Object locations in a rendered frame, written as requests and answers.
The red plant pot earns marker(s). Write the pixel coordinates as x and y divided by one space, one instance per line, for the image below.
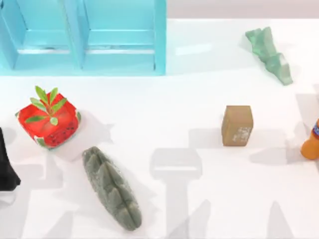
49 124

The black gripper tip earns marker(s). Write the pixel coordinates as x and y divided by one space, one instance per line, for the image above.
7 169

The brown cardboard box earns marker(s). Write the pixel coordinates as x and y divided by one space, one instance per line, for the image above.
236 127

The orange bottle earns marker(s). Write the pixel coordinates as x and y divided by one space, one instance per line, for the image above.
311 147

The grey green ridged loaf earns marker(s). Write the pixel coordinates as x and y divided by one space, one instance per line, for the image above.
112 189

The pale green jagged ornament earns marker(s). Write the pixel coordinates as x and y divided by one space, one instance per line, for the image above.
269 54

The light blue rack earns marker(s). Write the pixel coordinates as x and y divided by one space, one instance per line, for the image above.
119 37

